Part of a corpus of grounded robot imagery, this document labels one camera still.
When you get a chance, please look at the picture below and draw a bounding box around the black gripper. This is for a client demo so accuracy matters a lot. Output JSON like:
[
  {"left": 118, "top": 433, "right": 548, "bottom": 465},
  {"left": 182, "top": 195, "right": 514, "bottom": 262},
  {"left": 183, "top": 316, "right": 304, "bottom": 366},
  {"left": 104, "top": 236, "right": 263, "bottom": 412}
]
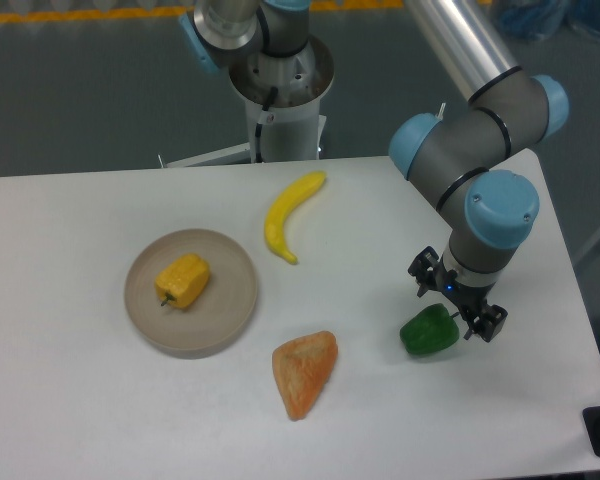
[{"left": 408, "top": 246, "right": 508, "bottom": 343}]

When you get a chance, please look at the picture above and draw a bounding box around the yellow toy pepper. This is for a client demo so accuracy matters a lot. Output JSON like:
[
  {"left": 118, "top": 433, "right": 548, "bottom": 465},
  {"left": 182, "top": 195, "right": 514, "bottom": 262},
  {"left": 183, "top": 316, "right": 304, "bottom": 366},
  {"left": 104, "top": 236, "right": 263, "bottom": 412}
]
[{"left": 154, "top": 253, "right": 211, "bottom": 310}]

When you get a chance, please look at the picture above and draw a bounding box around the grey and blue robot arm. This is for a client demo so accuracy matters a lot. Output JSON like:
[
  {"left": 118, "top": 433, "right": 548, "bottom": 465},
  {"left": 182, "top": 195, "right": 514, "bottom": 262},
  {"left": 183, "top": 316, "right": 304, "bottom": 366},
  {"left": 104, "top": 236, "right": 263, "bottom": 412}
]
[{"left": 179, "top": 1, "right": 569, "bottom": 341}]

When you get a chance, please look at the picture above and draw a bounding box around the green toy pepper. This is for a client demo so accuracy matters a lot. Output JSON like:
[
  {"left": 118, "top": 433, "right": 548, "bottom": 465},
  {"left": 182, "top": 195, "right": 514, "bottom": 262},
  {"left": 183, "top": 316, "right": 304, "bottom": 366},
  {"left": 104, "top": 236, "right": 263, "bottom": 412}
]
[{"left": 399, "top": 303, "right": 459, "bottom": 356}]

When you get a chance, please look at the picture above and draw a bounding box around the beige round plate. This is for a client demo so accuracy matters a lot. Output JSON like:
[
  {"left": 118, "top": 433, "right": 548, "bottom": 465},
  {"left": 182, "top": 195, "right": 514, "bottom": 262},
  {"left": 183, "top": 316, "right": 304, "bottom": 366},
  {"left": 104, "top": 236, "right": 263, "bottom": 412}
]
[{"left": 124, "top": 229, "right": 258, "bottom": 358}]

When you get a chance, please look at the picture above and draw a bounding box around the orange triangular toy bread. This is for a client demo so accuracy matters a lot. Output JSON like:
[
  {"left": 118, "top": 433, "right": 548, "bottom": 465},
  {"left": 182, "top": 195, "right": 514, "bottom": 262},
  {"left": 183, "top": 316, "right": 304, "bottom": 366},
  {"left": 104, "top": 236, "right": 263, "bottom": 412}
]
[{"left": 272, "top": 331, "right": 339, "bottom": 421}]

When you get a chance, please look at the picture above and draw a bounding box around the yellow toy banana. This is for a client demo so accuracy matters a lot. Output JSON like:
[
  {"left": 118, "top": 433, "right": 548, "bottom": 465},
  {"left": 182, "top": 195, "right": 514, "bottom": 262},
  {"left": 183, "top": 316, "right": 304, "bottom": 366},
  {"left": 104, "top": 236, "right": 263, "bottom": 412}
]
[{"left": 263, "top": 170, "right": 327, "bottom": 265}]

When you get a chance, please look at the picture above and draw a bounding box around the blue plastic bag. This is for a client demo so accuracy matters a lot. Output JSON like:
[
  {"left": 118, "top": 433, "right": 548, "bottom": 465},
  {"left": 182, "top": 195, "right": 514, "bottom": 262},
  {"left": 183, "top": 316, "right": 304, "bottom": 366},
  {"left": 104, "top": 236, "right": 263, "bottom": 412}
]
[{"left": 489, "top": 0, "right": 600, "bottom": 42}]

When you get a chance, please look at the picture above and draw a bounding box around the white bracket behind table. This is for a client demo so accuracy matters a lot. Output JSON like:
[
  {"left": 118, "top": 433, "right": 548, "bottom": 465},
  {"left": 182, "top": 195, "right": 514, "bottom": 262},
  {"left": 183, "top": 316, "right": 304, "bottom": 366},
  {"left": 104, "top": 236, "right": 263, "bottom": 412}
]
[{"left": 436, "top": 102, "right": 446, "bottom": 121}]

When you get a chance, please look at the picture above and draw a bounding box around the black cable on pedestal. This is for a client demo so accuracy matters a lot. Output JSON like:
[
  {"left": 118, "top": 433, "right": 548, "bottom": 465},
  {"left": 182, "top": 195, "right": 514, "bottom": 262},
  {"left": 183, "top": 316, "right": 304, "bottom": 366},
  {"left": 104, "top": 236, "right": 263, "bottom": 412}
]
[{"left": 252, "top": 86, "right": 280, "bottom": 164}]

